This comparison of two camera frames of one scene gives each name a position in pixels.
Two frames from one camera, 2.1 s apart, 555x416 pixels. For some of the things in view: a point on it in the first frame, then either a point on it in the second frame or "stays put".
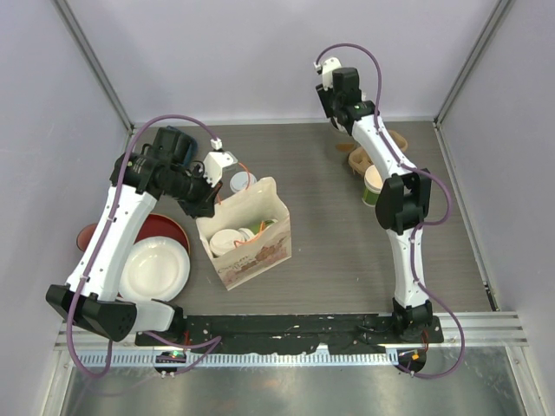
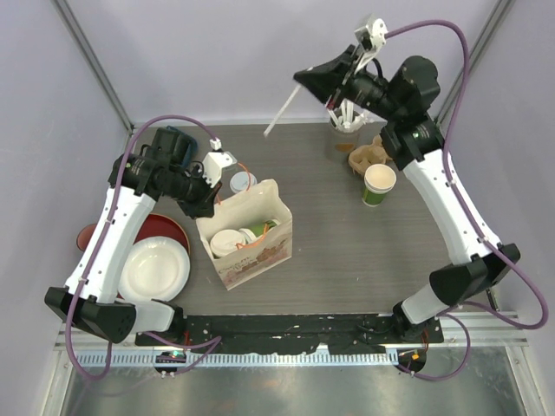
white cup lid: x=246 y=233 stays put
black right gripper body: x=328 y=100 → x=369 y=92
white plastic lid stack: x=241 y=179 stays put
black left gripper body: x=192 y=191 stays put
